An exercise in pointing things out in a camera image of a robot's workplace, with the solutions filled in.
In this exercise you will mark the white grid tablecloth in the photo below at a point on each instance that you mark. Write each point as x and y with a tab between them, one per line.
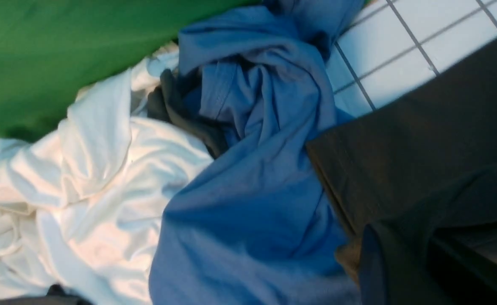
394	46

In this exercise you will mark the dark gray long-sleeve top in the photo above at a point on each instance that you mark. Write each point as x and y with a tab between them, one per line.
422	165

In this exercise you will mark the dark gray garment at left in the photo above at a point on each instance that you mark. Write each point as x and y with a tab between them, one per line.
55	296

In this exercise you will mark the green backdrop cloth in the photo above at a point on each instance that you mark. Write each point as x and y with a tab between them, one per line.
70	71

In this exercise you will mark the white t-shirt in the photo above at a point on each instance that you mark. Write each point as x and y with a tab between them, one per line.
82	207

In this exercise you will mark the dark cloth under blue shirt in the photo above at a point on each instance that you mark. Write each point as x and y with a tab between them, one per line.
165	103

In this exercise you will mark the blue t-shirt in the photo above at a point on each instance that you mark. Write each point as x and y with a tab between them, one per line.
255	227

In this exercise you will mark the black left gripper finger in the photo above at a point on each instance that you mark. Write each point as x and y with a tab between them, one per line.
391	274

